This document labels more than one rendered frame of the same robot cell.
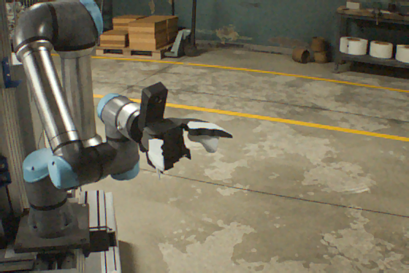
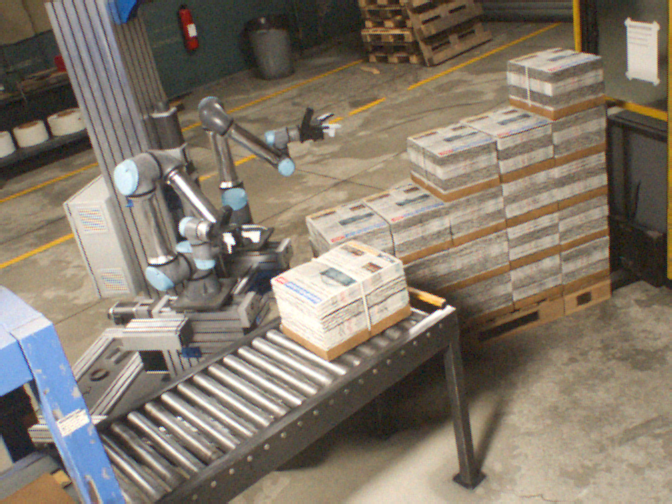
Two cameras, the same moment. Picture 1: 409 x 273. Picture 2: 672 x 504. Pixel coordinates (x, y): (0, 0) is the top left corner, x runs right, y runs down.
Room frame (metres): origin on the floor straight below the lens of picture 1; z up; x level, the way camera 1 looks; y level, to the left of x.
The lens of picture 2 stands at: (-1.05, 3.07, 2.25)
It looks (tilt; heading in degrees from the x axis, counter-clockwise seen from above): 26 degrees down; 302
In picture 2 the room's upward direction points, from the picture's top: 12 degrees counter-clockwise
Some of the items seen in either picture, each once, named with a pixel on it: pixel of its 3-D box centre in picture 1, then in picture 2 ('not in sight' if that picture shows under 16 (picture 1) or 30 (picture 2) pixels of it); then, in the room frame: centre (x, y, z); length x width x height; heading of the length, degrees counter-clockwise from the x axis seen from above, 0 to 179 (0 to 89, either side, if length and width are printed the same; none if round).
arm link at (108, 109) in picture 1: (120, 114); (277, 138); (0.94, 0.20, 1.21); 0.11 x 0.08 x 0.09; 39
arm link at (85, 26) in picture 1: (77, 95); (223, 155); (1.15, 0.36, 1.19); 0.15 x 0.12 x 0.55; 129
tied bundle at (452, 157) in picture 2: not in sight; (451, 161); (0.24, -0.17, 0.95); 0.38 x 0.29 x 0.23; 137
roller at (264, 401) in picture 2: not in sight; (249, 392); (0.41, 1.45, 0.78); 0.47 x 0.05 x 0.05; 158
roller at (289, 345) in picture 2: not in sight; (308, 354); (0.32, 1.21, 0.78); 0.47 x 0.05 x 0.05; 158
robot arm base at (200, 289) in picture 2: not in sight; (201, 281); (0.95, 0.95, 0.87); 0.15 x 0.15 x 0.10
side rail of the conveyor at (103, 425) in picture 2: not in sight; (227, 365); (0.62, 1.29, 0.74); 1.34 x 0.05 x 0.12; 68
